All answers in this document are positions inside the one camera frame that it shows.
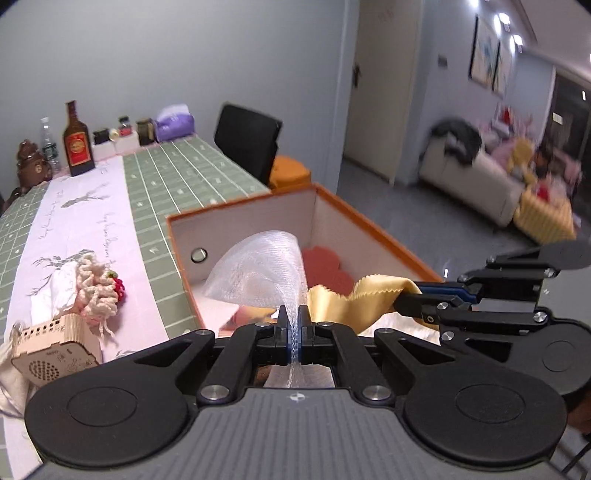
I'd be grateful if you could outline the brown bear jar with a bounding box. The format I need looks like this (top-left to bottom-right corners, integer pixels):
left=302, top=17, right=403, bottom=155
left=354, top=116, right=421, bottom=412
left=17, top=140, right=54, bottom=187

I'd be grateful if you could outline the orange cardboard box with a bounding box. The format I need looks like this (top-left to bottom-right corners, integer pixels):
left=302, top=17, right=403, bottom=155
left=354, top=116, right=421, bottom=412
left=165, top=182, right=445, bottom=343

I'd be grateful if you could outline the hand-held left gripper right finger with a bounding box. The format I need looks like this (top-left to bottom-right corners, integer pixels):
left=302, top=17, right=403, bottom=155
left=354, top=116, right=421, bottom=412
left=298, top=305, right=468, bottom=408

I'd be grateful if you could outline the framed wall picture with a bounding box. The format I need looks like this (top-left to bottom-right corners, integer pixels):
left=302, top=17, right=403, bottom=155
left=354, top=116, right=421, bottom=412
left=491, top=41, right=516, bottom=99
left=468, top=16, right=502, bottom=89

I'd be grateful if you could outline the orange stool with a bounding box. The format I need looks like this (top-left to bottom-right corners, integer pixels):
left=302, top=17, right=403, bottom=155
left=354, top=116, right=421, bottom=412
left=269, top=156, right=313, bottom=190

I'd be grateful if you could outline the light sofa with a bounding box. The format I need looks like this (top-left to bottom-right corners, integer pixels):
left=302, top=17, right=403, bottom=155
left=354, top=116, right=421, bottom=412
left=417, top=134, right=533, bottom=230

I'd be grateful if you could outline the small white cloth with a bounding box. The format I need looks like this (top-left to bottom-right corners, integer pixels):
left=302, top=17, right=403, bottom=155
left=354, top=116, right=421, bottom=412
left=29, top=262, right=86, bottom=320

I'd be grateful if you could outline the dark clothing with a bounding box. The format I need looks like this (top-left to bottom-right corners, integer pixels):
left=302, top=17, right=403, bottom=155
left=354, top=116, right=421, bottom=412
left=429, top=117, right=484, bottom=165

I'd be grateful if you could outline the brown liquor bottle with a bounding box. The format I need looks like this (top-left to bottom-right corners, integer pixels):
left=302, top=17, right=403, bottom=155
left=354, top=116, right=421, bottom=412
left=63, top=100, right=97, bottom=177

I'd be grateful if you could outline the white towel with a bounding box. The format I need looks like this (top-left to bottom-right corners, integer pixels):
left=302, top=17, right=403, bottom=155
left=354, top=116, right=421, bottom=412
left=0, top=344, right=40, bottom=419

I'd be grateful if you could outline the pink white crochet piece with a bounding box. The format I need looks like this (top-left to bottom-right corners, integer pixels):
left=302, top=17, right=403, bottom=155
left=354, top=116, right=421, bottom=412
left=74, top=257, right=122, bottom=343

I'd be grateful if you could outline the black office chair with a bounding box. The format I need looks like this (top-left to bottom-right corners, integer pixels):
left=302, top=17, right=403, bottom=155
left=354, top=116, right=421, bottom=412
left=213, top=103, right=284, bottom=188

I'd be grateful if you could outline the purple tissue pack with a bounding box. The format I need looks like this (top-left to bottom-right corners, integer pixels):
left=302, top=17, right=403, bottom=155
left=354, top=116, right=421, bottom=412
left=154, top=104, right=195, bottom=143

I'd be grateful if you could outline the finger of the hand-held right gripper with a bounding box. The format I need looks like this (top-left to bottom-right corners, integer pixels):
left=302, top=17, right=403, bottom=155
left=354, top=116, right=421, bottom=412
left=412, top=240, right=591, bottom=304
left=392, top=292, right=553, bottom=365

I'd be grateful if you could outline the clear water bottle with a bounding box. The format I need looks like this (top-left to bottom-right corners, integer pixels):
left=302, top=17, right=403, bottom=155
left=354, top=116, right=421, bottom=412
left=39, top=117, right=62, bottom=174

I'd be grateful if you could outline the cream door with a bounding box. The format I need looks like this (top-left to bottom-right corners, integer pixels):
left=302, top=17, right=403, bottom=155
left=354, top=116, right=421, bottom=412
left=344, top=0, right=424, bottom=186

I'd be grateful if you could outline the white mesh net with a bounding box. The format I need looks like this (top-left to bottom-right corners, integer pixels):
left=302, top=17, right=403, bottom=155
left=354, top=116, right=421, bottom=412
left=203, top=230, right=334, bottom=391

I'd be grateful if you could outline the wooden radio box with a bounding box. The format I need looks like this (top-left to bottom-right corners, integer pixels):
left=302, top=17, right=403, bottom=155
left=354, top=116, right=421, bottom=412
left=10, top=313, right=103, bottom=387

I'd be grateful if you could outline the white rectangular box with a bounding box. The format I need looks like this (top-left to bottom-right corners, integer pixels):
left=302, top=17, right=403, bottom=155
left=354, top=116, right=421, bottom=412
left=92, top=134, right=140, bottom=158

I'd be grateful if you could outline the yellow plush toy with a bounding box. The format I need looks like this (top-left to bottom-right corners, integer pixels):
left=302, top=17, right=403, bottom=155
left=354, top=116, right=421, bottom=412
left=506, top=137, right=537, bottom=179

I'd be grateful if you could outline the yellow cloth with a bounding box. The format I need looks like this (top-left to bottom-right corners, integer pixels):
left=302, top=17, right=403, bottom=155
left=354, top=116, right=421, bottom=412
left=307, top=274, right=440, bottom=332

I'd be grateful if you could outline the green checkered tablecloth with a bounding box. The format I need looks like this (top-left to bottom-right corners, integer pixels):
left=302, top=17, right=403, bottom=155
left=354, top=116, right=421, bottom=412
left=0, top=134, right=274, bottom=345

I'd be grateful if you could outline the white printed table runner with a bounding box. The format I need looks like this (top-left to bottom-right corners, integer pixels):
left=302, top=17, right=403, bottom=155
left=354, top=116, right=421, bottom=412
left=0, top=154, right=205, bottom=480

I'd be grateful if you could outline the red flower-shaped sponge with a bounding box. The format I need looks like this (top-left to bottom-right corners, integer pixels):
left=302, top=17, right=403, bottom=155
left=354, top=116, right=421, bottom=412
left=301, top=247, right=354, bottom=299

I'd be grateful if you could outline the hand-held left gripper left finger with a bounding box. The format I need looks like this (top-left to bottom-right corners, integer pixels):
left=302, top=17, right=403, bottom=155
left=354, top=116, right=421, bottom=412
left=106, top=305, right=293, bottom=408

